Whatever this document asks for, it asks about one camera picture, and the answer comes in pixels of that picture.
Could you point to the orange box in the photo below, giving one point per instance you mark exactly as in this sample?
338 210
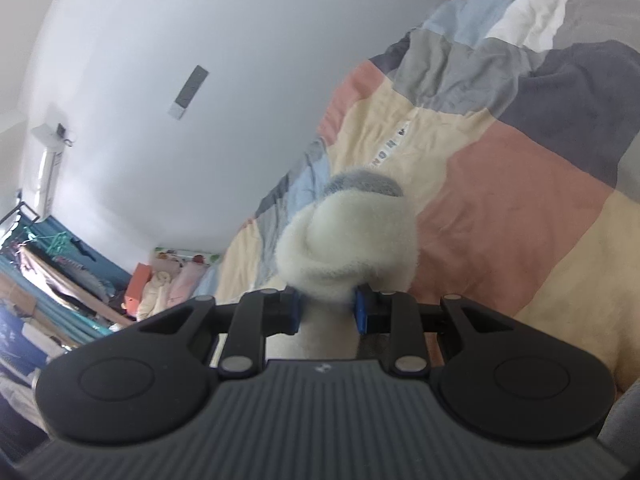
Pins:
139 287

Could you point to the pile of folded bedding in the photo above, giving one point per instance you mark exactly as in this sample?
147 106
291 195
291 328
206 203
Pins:
175 280

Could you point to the white and grey fleece garment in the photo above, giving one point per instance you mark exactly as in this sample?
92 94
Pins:
350 245

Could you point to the teal covered clothes rack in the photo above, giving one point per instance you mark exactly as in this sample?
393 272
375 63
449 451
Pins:
55 285

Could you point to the dark wall remote holder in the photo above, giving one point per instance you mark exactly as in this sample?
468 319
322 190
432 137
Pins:
189 91

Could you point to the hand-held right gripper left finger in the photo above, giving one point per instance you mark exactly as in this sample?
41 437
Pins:
296 312

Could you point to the white air conditioner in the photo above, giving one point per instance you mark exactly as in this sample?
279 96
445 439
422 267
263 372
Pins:
47 170

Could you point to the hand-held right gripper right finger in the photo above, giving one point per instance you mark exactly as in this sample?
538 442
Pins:
359 312

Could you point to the patchwork blanket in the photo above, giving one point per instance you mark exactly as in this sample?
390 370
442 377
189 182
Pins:
500 170

